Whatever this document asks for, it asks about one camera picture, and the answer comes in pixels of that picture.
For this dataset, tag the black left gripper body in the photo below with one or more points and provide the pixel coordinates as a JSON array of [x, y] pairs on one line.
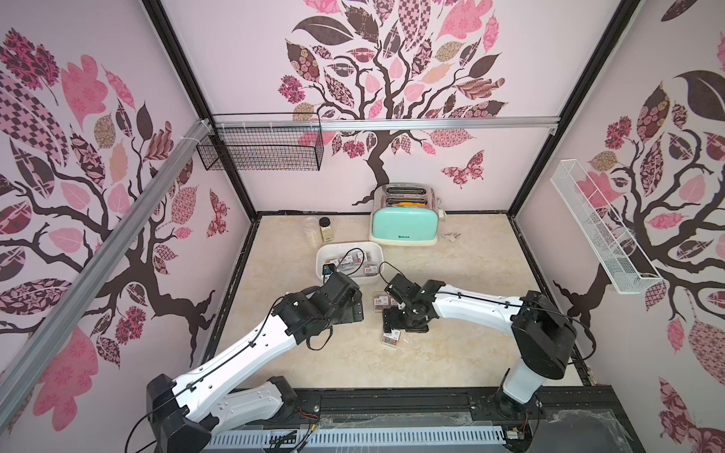
[[344, 315]]

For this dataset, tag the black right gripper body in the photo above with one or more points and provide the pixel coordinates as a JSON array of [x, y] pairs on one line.
[[397, 320]]

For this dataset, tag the paper clip box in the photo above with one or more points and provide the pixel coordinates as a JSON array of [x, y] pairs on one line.
[[381, 302], [392, 338]]

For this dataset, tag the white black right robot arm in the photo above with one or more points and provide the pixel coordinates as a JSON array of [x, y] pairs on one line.
[[545, 336]]

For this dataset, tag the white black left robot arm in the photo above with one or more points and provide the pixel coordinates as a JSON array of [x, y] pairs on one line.
[[185, 412]]

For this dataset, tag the white plastic storage box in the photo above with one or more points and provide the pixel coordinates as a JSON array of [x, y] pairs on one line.
[[360, 261]]

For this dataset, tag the white toaster power plug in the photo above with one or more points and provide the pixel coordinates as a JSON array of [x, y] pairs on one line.
[[452, 236]]

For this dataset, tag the clear plastic jar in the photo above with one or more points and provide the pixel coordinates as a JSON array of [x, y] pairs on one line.
[[312, 233]]

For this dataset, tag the black-lidded spice jar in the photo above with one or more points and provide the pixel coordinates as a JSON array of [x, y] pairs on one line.
[[326, 231]]

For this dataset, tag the mint green toaster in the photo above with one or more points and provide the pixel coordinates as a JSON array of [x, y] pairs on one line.
[[405, 215]]

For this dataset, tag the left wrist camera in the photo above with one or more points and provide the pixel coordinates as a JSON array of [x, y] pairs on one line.
[[328, 269]]

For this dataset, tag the white slotted cable duct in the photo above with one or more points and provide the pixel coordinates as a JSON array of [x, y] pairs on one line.
[[347, 439]]

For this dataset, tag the black wire wall basket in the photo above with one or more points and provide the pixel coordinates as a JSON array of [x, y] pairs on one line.
[[269, 141]]

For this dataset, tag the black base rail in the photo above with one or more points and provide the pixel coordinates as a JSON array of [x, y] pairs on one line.
[[557, 419]]

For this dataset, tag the white wire wall basket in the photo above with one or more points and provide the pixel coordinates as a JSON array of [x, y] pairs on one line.
[[590, 198]]

